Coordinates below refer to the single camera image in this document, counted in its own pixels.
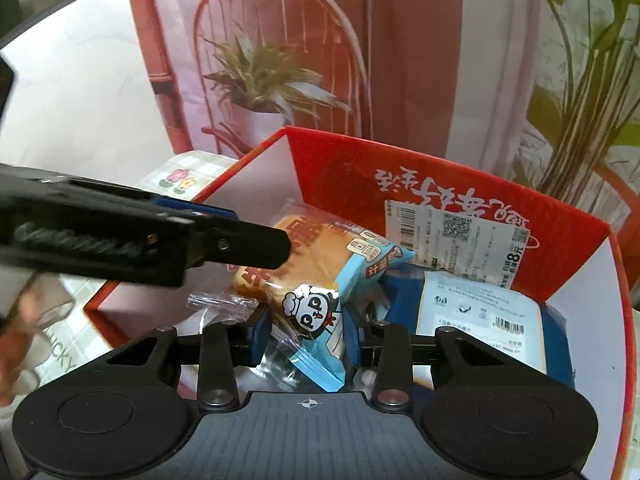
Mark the red cardboard box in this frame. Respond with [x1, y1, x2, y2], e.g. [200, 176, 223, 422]
[82, 126, 640, 480]

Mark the person's left hand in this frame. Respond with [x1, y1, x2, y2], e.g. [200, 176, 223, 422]
[0, 265, 77, 407]

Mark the blue packet with white label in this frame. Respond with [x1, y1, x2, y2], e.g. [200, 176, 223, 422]
[377, 264, 577, 392]

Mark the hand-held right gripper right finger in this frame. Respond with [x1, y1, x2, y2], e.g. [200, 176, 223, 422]
[343, 310, 507, 410]

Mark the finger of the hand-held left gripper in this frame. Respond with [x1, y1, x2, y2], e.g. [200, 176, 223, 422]
[154, 197, 237, 220]
[186, 216, 294, 272]

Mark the clear plastic bag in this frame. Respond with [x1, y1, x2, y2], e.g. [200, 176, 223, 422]
[187, 292, 322, 392]

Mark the printed room scene backdrop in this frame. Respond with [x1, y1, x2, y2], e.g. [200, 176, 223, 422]
[125, 0, 640, 311]

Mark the blue bread packet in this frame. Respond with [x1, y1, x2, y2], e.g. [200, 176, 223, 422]
[232, 214, 417, 394]

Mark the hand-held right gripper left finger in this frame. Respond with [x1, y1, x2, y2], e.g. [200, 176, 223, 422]
[107, 305, 274, 412]

